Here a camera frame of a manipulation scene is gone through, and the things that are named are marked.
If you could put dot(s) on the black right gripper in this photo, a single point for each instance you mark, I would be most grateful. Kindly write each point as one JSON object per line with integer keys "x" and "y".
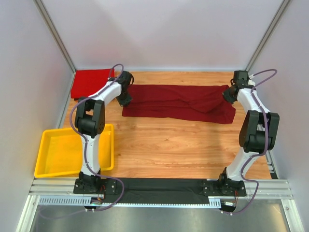
{"x": 228, "y": 95}

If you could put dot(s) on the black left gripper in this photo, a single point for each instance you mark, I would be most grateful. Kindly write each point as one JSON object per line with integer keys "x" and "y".
{"x": 124, "y": 99}

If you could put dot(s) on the dark red t-shirt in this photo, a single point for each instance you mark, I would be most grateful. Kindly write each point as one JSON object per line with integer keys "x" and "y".
{"x": 194, "y": 103}

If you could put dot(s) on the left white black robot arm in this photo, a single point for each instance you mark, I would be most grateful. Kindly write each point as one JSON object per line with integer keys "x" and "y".
{"x": 90, "y": 122}

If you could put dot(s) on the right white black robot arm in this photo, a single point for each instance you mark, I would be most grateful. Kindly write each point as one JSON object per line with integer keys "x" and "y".
{"x": 259, "y": 129}

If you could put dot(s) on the bright red folded t-shirt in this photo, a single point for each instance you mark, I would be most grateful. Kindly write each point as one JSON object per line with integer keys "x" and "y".
{"x": 88, "y": 82}

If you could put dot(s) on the yellow plastic bin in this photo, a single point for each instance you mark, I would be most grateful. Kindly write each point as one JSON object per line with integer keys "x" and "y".
{"x": 60, "y": 152}

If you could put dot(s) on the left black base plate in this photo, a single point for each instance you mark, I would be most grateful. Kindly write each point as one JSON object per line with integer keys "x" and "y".
{"x": 95, "y": 186}

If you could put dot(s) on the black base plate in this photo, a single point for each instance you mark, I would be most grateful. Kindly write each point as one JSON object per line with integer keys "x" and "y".
{"x": 95, "y": 186}
{"x": 229, "y": 188}

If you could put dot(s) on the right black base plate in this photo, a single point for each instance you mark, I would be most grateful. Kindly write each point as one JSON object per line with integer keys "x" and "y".
{"x": 229, "y": 188}

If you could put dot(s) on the white slotted cable duct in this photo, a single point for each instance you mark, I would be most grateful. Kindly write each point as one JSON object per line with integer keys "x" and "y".
{"x": 94, "y": 201}

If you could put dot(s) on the right aluminium frame post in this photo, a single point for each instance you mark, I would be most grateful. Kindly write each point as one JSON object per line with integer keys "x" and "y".
{"x": 268, "y": 33}

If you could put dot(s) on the aluminium frame post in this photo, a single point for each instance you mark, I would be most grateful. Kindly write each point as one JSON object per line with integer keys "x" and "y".
{"x": 268, "y": 33}
{"x": 49, "y": 23}

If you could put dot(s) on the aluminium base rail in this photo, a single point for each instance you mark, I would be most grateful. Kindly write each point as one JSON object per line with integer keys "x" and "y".
{"x": 267, "y": 189}

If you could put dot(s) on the left aluminium frame post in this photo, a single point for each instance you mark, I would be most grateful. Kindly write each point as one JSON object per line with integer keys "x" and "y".
{"x": 49, "y": 23}

